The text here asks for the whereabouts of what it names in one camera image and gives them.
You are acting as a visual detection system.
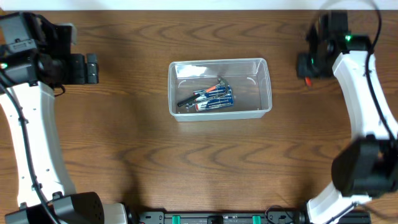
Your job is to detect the red black pliers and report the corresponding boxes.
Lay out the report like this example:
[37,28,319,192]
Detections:
[304,77,313,88]

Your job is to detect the blue screwdriver set case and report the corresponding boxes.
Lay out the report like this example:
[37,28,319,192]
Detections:
[188,85,234,112]

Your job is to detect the chrome ring wrench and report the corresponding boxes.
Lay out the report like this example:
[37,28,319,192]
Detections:
[185,91,233,110]

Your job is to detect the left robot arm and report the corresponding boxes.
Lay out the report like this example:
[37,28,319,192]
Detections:
[1,12,129,224]

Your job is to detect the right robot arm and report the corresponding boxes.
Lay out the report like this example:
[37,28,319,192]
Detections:
[293,11,397,223]

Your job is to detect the clear plastic container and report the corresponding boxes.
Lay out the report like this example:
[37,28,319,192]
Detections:
[168,58,272,121]

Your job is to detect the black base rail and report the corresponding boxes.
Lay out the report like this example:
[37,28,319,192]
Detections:
[133,207,373,224]

